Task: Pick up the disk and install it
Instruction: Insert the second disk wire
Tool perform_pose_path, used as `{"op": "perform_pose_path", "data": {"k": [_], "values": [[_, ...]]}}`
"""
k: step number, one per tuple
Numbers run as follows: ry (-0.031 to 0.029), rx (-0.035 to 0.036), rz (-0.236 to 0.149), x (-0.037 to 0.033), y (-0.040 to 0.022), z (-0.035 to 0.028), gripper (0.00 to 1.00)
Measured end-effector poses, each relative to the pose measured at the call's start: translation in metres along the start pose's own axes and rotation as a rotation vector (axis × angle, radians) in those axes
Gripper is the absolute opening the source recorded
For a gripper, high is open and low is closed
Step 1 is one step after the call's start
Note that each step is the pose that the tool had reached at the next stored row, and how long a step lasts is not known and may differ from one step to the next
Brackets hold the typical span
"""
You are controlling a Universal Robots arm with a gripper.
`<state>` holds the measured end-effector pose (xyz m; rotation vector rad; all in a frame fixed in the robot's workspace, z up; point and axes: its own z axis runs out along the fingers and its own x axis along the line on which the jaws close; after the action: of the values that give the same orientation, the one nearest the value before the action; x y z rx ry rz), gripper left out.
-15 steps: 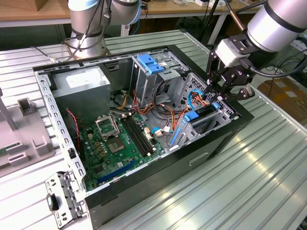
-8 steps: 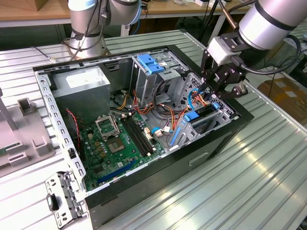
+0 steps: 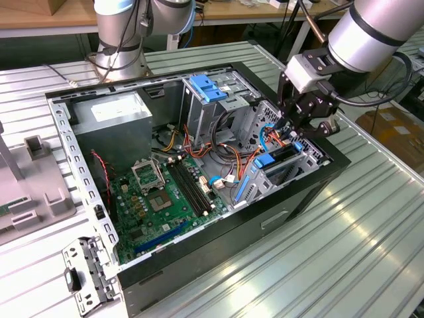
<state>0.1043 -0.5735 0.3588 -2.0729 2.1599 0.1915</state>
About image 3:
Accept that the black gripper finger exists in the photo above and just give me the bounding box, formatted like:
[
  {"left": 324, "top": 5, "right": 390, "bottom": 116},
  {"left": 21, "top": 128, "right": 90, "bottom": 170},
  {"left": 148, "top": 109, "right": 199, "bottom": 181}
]
[
  {"left": 291, "top": 115, "right": 341, "bottom": 138},
  {"left": 276, "top": 71, "right": 296, "bottom": 135}
]

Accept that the black RAM slot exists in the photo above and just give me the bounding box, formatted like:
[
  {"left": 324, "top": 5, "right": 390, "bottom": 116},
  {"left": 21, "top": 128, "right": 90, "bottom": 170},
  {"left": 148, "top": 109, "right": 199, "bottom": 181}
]
[
  {"left": 166, "top": 160, "right": 207, "bottom": 218},
  {"left": 170, "top": 159, "right": 209, "bottom": 215},
  {"left": 178, "top": 156, "right": 215, "bottom": 211},
  {"left": 174, "top": 158, "right": 212, "bottom": 213}
]

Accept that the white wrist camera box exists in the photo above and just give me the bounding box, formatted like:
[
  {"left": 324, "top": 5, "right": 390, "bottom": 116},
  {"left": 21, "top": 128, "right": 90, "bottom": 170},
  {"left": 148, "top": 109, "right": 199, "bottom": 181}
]
[{"left": 285, "top": 54, "right": 332, "bottom": 93}]

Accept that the blue expansion slot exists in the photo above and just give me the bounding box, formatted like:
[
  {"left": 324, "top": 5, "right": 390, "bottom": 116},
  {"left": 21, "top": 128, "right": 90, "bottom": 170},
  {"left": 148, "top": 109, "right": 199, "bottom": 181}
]
[{"left": 134, "top": 220, "right": 188, "bottom": 256}]

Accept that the hinged metal card bracket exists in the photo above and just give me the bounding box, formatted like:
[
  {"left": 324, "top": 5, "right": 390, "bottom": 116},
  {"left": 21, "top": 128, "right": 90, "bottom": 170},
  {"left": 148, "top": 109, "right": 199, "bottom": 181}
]
[{"left": 61, "top": 235, "right": 123, "bottom": 317}]

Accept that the red yellow power wire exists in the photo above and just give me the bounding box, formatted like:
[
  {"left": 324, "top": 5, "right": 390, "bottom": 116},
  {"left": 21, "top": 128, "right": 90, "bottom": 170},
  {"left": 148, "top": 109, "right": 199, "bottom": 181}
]
[{"left": 264, "top": 127, "right": 294, "bottom": 146}]

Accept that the black cable with metal plug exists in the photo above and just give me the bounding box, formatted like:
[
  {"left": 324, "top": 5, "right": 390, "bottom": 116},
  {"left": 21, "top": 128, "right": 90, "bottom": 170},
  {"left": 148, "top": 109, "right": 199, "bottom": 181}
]
[{"left": 296, "top": 0, "right": 415, "bottom": 107}]

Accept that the grey parts rack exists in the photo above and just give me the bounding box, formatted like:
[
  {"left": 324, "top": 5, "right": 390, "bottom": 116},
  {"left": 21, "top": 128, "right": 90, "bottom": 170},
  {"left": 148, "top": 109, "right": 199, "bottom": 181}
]
[{"left": 0, "top": 121, "right": 78, "bottom": 246}]

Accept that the orange red wire bundle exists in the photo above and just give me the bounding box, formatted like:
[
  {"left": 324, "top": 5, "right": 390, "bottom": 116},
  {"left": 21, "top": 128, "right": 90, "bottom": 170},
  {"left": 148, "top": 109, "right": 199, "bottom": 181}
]
[{"left": 182, "top": 124, "right": 262, "bottom": 176}]

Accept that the yellow black supply wire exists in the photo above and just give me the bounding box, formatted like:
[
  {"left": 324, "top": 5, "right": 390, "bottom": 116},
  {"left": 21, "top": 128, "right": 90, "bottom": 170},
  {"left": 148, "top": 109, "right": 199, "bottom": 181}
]
[{"left": 155, "top": 123, "right": 178, "bottom": 153}]

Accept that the grey metal disk bay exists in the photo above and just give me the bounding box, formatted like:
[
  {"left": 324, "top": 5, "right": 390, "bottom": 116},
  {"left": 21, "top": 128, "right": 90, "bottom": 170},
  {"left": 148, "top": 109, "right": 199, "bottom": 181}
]
[{"left": 231, "top": 142, "right": 332, "bottom": 209}]

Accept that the wooden desk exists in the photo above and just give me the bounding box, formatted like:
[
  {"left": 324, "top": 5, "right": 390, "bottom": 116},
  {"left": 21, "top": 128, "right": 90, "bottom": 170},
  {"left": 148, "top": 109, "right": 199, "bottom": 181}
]
[{"left": 0, "top": 0, "right": 352, "bottom": 37}]

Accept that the black camera bracket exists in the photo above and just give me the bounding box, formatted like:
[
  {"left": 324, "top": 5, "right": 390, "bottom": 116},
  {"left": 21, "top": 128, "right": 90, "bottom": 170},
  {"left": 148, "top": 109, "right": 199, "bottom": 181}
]
[{"left": 301, "top": 48, "right": 342, "bottom": 76}]

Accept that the black plastic latch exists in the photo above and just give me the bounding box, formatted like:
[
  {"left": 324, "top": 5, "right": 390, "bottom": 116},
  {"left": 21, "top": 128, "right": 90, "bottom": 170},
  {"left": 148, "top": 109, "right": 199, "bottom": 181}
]
[{"left": 64, "top": 267, "right": 83, "bottom": 293}]

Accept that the green RAM stick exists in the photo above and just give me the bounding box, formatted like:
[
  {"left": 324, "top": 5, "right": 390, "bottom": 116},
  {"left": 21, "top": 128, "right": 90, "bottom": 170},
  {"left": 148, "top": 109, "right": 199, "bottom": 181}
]
[{"left": 0, "top": 197, "right": 29, "bottom": 216}]

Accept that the small white box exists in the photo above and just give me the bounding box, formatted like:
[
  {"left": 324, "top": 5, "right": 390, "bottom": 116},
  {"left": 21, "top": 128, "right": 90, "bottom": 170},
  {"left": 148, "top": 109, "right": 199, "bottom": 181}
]
[{"left": 270, "top": 0, "right": 314, "bottom": 11}]

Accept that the blue plastic drive latch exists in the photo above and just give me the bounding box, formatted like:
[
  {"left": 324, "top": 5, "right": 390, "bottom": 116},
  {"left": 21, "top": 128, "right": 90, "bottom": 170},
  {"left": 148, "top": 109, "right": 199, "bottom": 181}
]
[{"left": 190, "top": 75, "right": 229, "bottom": 103}]

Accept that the green motherboard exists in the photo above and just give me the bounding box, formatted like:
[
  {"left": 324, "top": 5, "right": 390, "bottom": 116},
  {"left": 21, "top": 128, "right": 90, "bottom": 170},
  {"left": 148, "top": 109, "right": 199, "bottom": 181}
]
[{"left": 109, "top": 154, "right": 229, "bottom": 266}]

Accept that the brown square base plate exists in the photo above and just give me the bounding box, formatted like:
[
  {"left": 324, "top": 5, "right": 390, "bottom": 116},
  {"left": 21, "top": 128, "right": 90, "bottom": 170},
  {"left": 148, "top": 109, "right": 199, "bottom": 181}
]
[{"left": 88, "top": 54, "right": 154, "bottom": 83}]

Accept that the metal socket cover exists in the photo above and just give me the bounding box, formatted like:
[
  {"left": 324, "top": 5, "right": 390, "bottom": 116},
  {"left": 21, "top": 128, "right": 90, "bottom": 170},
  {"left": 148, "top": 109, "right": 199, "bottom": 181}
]
[{"left": 131, "top": 157, "right": 166, "bottom": 195}]

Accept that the black PC case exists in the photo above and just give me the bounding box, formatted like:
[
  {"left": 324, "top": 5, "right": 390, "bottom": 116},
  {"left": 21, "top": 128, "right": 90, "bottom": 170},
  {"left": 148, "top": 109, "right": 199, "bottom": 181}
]
[{"left": 44, "top": 40, "right": 352, "bottom": 317}]

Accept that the small brown box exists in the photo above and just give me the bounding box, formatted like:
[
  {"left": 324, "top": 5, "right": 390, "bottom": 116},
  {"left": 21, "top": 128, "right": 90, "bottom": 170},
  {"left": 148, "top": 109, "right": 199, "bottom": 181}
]
[{"left": 49, "top": 0, "right": 97, "bottom": 16}]

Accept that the brown cardboard box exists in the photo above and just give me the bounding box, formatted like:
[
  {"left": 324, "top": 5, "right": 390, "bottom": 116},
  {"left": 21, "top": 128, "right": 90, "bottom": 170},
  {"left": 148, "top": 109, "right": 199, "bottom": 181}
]
[{"left": 356, "top": 106, "right": 424, "bottom": 170}]

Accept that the grey power supply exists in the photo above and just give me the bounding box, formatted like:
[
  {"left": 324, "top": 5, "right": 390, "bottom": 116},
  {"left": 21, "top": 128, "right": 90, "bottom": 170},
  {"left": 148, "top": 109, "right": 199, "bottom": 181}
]
[{"left": 71, "top": 92, "right": 154, "bottom": 173}]

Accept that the CPU socket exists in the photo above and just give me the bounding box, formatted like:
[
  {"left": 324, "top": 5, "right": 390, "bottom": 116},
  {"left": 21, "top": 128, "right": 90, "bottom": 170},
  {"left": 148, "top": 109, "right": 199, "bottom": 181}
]
[{"left": 145, "top": 188, "right": 175, "bottom": 216}]

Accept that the hard disk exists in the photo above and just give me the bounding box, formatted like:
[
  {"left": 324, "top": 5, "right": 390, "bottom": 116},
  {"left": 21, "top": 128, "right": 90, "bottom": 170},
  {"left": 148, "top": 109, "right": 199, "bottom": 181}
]
[{"left": 233, "top": 141, "right": 303, "bottom": 203}]

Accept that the blue data wire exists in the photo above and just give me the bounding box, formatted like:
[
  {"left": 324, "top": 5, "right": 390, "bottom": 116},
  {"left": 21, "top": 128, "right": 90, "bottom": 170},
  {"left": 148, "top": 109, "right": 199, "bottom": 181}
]
[{"left": 259, "top": 123, "right": 282, "bottom": 154}]

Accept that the black tripod stand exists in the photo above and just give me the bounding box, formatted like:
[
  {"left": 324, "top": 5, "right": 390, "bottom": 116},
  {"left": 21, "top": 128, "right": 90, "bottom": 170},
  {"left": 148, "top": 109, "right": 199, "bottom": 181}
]
[{"left": 274, "top": 0, "right": 307, "bottom": 62}]

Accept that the blue connector with thin wires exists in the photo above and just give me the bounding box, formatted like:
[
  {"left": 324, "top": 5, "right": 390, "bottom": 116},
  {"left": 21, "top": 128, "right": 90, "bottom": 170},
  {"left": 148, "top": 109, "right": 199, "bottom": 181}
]
[{"left": 210, "top": 175, "right": 238, "bottom": 190}]

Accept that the red black fan wire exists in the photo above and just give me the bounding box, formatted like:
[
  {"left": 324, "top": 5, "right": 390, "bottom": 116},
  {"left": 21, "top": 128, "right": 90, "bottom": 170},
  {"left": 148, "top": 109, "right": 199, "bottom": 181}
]
[{"left": 91, "top": 149, "right": 113, "bottom": 201}]

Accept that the grey metal drive cage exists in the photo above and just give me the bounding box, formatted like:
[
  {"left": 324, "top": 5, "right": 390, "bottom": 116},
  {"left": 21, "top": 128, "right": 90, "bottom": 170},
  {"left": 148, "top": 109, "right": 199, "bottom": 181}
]
[{"left": 181, "top": 70, "right": 262, "bottom": 150}]

